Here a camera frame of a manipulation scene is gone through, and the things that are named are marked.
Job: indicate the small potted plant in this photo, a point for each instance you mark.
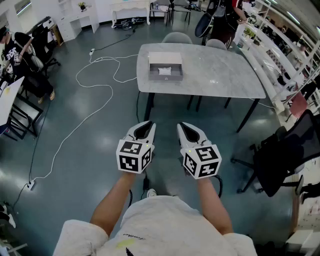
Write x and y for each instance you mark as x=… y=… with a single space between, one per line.
x=82 y=6

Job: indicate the grey marble table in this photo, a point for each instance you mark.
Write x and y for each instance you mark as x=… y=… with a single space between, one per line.
x=212 y=72

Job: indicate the white shelf rack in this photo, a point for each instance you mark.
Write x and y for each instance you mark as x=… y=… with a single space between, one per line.
x=265 y=37

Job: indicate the person's left forearm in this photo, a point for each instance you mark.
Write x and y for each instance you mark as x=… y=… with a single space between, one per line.
x=112 y=205

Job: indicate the dark round bag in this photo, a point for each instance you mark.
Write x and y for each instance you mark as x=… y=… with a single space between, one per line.
x=203 y=23

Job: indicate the white desk with shelves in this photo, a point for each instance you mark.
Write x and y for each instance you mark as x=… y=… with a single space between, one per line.
x=72 y=25

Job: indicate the white plastic bin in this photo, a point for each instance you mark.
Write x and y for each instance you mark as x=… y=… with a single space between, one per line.
x=303 y=242

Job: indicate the person's right forearm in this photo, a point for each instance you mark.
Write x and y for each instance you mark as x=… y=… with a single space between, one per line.
x=212 y=207

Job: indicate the black mesh office chair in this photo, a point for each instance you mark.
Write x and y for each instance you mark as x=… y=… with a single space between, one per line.
x=282 y=160

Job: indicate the black metal frame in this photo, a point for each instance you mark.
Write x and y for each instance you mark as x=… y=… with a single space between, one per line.
x=25 y=105

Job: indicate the checkered mat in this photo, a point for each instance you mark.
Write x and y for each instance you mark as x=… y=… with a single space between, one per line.
x=277 y=60

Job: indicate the grey cardboard box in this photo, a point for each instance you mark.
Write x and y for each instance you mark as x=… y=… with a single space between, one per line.
x=165 y=58

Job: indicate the dark dining chair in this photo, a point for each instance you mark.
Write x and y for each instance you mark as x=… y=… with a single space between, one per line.
x=181 y=7
x=160 y=8

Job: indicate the pink chair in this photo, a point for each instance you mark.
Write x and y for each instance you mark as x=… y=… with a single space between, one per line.
x=298 y=105

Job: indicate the white packet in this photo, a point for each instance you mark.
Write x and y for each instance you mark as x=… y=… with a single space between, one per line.
x=165 y=71

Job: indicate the grey upholstered chair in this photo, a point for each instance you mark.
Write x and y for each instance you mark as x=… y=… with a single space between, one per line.
x=216 y=44
x=177 y=38

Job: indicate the person's white shoe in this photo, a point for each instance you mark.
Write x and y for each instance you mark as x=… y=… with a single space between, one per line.
x=151 y=193

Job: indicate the white power strip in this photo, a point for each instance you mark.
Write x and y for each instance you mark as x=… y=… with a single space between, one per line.
x=92 y=52
x=30 y=185

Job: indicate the white console table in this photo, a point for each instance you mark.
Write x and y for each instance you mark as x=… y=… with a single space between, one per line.
x=130 y=5

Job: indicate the person's white shirt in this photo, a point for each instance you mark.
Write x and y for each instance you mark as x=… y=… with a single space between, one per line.
x=160 y=225

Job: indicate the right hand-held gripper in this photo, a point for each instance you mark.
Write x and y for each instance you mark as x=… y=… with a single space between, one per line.
x=202 y=162

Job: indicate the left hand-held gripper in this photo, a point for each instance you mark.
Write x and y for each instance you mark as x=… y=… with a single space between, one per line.
x=128 y=160

